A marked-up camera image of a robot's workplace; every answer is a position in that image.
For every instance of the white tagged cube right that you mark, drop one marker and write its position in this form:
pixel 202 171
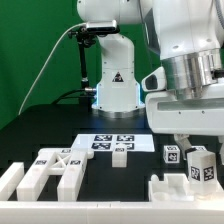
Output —
pixel 199 148

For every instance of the white tagged cube left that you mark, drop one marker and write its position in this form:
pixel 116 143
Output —
pixel 171 154

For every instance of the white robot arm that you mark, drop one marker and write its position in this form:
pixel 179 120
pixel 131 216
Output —
pixel 189 98

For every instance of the white chair back frame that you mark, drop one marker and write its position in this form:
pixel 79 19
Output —
pixel 70 164

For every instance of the white tagged cube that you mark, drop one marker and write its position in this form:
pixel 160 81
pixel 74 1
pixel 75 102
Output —
pixel 171 154
pixel 199 148

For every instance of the white U-shaped fence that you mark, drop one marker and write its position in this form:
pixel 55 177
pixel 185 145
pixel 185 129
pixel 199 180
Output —
pixel 45 212

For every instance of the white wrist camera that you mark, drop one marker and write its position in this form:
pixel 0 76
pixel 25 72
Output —
pixel 155 81

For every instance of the white rear camera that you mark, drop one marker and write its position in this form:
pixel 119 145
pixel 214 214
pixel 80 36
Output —
pixel 101 27

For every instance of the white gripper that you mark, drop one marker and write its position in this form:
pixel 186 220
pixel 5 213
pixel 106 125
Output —
pixel 182 118

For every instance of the black camera stand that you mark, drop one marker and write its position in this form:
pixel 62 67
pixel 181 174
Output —
pixel 84 40

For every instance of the white chair seat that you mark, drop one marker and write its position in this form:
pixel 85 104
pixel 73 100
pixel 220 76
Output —
pixel 178 188

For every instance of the white marker base plate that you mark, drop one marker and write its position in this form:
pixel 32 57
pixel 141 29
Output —
pixel 107 142

